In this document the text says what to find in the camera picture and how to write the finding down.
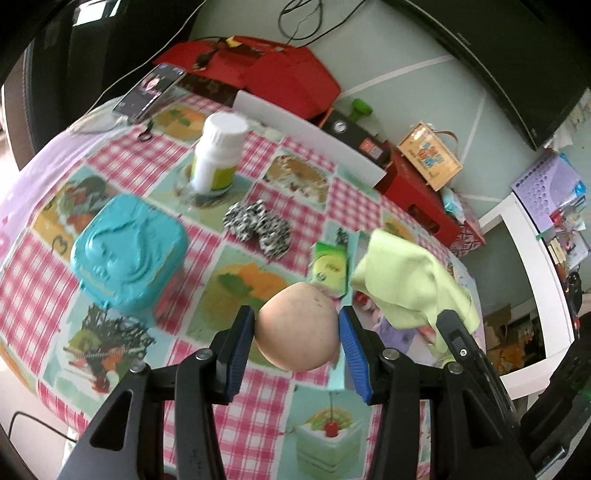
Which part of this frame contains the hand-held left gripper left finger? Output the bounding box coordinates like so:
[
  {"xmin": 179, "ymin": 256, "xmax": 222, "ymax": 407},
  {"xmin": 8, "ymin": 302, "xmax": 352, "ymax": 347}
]
[{"xmin": 58, "ymin": 305, "xmax": 256, "ymax": 480}]

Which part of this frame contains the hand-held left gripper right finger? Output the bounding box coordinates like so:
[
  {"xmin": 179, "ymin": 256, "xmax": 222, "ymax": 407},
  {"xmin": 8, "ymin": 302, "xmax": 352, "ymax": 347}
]
[{"xmin": 338, "ymin": 305, "xmax": 522, "ymax": 480}]

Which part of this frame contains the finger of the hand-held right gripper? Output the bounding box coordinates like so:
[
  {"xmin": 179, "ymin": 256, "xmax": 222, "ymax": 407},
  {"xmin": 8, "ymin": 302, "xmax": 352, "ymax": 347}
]
[{"xmin": 436, "ymin": 309, "xmax": 484, "ymax": 371}]

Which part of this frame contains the peach soft ball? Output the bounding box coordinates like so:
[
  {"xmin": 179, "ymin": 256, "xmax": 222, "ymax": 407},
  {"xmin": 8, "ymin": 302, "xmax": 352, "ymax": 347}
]
[{"xmin": 255, "ymin": 282, "xmax": 341, "ymax": 373}]

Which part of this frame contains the yellow-green cloth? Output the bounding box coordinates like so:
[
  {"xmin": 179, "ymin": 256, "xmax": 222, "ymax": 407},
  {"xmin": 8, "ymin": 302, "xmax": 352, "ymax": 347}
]
[{"xmin": 349, "ymin": 228, "xmax": 481, "ymax": 334}]

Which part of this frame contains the white bottle green label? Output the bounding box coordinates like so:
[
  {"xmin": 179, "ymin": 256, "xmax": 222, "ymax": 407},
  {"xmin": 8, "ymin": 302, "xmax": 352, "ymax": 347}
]
[{"xmin": 189, "ymin": 112, "xmax": 249, "ymax": 195}]

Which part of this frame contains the brown cardboard box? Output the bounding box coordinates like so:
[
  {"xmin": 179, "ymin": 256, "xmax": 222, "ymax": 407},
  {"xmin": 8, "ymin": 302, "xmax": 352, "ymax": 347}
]
[{"xmin": 482, "ymin": 305, "xmax": 514, "ymax": 366}]

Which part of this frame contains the green carton box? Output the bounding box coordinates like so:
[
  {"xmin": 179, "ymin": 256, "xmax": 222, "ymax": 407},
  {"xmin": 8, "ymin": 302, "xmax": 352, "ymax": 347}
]
[{"xmin": 308, "ymin": 240, "xmax": 350, "ymax": 297}]

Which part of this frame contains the pink patterned box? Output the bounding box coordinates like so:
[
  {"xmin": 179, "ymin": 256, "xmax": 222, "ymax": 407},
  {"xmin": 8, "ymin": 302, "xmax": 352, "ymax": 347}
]
[{"xmin": 450, "ymin": 217, "xmax": 486, "ymax": 258}]

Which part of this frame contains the black white patterned scrunchie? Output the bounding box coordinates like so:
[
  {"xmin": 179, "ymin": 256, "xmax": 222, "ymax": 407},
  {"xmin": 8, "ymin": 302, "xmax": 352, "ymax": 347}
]
[{"xmin": 223, "ymin": 200, "xmax": 291, "ymax": 259}]

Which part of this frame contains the blue tissue packet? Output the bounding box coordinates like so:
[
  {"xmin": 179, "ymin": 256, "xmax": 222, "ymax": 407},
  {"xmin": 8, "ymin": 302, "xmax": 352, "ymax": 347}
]
[{"xmin": 441, "ymin": 187, "xmax": 465, "ymax": 219}]

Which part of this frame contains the teal plastic container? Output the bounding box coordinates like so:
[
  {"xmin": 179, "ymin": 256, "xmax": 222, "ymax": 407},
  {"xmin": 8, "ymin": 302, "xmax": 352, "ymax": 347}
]
[{"xmin": 70, "ymin": 194, "xmax": 189, "ymax": 315}]

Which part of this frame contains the clear glass dish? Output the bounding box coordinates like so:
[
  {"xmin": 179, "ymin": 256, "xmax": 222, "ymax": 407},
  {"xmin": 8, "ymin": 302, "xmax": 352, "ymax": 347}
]
[{"xmin": 173, "ymin": 161, "xmax": 242, "ymax": 209}]

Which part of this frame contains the lavender plastic basket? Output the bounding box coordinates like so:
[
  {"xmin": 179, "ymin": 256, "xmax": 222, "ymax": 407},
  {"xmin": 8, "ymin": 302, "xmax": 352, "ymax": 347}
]
[{"xmin": 510, "ymin": 152, "xmax": 588, "ymax": 232}]

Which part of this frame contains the black case with gauge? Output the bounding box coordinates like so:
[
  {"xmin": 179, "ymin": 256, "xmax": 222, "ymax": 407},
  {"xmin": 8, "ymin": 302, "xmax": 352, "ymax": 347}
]
[{"xmin": 318, "ymin": 108, "xmax": 393, "ymax": 163}]

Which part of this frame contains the pink checked printed tablecloth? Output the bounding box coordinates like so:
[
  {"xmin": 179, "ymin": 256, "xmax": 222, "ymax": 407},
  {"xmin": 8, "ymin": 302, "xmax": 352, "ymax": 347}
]
[{"xmin": 0, "ymin": 88, "xmax": 485, "ymax": 480}]

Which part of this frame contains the white foam board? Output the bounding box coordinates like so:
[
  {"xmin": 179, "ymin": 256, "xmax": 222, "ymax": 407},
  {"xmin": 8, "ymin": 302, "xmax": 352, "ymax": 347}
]
[{"xmin": 231, "ymin": 90, "xmax": 387, "ymax": 185}]

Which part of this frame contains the green dumbbell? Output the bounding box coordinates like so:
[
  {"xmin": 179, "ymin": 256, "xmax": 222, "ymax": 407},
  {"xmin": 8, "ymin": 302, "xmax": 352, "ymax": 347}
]
[{"xmin": 344, "ymin": 98, "xmax": 374, "ymax": 123}]

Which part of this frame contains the dark brown patterned box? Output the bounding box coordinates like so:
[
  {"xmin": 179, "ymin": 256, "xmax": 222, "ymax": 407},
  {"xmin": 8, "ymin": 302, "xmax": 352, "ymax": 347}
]
[{"xmin": 178, "ymin": 74, "xmax": 241, "ymax": 108}]

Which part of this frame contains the red cardboard box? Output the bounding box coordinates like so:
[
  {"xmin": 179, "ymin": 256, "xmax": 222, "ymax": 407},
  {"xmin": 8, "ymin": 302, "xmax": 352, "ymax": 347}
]
[
  {"xmin": 244, "ymin": 44, "xmax": 342, "ymax": 120},
  {"xmin": 154, "ymin": 37, "xmax": 278, "ymax": 89}
]

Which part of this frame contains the lavender table cover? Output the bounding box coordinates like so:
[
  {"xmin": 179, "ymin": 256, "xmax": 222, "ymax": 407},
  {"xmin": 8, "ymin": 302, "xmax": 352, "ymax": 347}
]
[{"xmin": 0, "ymin": 106, "xmax": 139, "ymax": 241}]

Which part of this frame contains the black flat television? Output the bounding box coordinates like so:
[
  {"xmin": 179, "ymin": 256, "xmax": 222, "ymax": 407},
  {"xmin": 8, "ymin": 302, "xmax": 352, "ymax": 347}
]
[{"xmin": 383, "ymin": 0, "xmax": 591, "ymax": 151}]

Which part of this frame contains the smartphone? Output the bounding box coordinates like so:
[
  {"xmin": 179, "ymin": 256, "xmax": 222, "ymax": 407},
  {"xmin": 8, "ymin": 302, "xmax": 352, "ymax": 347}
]
[{"xmin": 112, "ymin": 64, "xmax": 188, "ymax": 123}]

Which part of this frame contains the white furniture frame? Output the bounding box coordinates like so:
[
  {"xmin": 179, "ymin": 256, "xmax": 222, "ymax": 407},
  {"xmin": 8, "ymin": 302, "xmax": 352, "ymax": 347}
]
[{"xmin": 478, "ymin": 191, "xmax": 579, "ymax": 408}]

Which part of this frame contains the red box with handle hole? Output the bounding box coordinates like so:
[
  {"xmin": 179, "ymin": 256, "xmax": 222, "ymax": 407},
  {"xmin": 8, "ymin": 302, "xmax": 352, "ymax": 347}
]
[{"xmin": 374, "ymin": 150, "xmax": 462, "ymax": 241}]

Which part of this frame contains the wooden picture box with handle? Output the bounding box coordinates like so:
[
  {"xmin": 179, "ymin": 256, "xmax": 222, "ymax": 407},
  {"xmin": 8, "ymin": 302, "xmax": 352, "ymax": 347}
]
[{"xmin": 397, "ymin": 121, "xmax": 463, "ymax": 191}]

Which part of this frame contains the black floor cable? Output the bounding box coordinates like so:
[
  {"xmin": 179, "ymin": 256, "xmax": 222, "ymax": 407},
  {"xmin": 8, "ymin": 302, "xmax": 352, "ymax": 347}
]
[{"xmin": 7, "ymin": 410, "xmax": 80, "ymax": 459}]

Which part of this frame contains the white charging cable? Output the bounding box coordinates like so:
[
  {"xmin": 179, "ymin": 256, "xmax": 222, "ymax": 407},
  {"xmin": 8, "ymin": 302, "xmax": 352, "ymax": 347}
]
[{"xmin": 69, "ymin": 0, "xmax": 208, "ymax": 136}]

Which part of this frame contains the black wall cable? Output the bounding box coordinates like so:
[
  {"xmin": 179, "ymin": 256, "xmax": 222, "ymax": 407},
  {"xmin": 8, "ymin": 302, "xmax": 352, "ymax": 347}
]
[{"xmin": 277, "ymin": 0, "xmax": 366, "ymax": 49}]

